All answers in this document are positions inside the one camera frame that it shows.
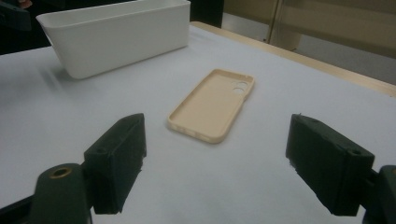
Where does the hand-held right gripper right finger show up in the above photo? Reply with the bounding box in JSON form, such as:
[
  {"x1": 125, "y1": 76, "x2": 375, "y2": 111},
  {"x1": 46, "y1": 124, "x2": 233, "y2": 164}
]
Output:
[{"x1": 285, "y1": 113, "x2": 375, "y2": 217}]

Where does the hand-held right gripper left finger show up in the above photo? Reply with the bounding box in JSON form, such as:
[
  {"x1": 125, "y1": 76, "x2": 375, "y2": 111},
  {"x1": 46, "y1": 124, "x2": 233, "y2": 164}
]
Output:
[{"x1": 83, "y1": 112, "x2": 148, "y2": 216}]

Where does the beige phone case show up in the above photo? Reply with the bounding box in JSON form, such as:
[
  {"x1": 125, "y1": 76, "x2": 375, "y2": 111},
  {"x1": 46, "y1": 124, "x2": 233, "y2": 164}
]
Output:
[{"x1": 166, "y1": 68, "x2": 256, "y2": 145}]

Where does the white plastic bin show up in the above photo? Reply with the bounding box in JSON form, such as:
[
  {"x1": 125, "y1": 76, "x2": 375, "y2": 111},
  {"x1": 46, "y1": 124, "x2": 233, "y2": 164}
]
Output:
[{"x1": 35, "y1": 0, "x2": 191, "y2": 80}]

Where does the white table sheet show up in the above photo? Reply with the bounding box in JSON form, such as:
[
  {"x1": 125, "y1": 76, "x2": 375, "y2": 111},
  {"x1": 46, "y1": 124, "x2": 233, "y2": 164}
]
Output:
[{"x1": 0, "y1": 24, "x2": 396, "y2": 224}]

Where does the light wooden shelf unit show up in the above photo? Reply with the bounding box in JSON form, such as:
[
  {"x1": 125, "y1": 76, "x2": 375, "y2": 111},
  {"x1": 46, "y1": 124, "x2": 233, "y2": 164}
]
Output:
[{"x1": 223, "y1": 0, "x2": 396, "y2": 60}]

